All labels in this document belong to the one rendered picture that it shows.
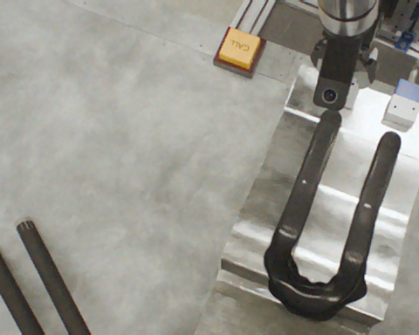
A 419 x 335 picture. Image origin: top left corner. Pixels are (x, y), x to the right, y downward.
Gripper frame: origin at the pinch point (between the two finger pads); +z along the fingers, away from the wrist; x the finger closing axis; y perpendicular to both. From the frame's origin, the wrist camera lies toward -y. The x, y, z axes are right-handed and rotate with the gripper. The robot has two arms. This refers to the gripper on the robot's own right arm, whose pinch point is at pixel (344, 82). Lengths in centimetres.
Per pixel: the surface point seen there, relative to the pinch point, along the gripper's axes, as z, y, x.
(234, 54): 7.5, 1.9, 22.2
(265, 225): -3.0, -26.6, 3.4
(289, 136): 3.1, -10.7, 6.1
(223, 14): 93, 46, 62
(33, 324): -4, -54, 33
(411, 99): 5.7, 2.7, -11.1
